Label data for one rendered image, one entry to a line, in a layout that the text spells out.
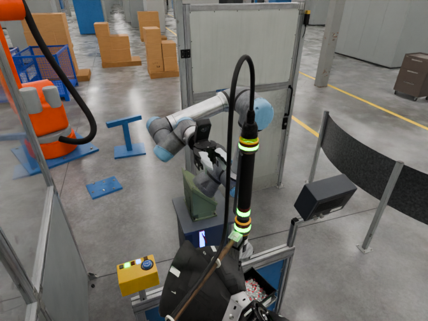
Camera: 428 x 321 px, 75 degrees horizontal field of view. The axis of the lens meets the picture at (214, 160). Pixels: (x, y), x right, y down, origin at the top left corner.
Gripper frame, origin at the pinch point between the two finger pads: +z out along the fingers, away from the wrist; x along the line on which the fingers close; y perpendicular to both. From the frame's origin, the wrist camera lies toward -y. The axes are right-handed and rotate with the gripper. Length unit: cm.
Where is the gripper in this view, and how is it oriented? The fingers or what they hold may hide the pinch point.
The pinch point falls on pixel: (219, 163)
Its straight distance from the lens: 81.6
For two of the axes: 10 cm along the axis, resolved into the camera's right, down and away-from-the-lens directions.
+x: -9.3, 2.0, -3.2
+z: 3.8, 4.8, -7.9
